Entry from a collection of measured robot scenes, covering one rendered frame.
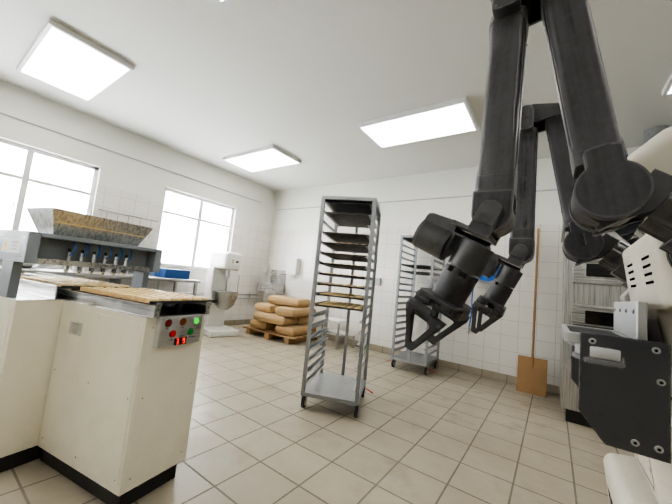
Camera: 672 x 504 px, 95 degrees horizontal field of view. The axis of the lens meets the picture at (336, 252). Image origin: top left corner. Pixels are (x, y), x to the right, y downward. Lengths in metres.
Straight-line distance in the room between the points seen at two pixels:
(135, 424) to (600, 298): 3.66
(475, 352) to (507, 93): 4.45
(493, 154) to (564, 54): 0.17
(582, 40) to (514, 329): 4.33
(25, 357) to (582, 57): 2.34
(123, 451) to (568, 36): 1.94
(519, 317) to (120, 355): 4.31
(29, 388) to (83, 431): 0.40
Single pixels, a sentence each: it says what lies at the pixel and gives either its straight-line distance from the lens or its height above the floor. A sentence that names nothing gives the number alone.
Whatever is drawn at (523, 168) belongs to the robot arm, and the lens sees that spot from 1.03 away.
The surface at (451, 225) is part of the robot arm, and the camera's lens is 0.56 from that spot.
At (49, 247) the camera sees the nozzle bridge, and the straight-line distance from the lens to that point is 2.27.
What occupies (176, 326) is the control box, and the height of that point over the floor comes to 0.79.
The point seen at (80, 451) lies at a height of 0.17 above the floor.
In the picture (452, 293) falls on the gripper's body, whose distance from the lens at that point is 0.54.
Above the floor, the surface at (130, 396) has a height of 0.49.
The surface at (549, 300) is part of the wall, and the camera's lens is 4.77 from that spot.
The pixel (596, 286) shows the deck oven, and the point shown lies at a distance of 3.77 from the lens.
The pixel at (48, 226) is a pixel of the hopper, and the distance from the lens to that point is 2.30.
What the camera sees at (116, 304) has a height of 0.87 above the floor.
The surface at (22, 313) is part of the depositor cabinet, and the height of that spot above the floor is 0.77.
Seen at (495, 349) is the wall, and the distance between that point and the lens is 4.86.
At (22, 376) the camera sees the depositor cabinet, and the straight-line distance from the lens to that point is 2.27.
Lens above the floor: 1.08
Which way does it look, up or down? 5 degrees up
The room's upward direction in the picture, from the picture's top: 6 degrees clockwise
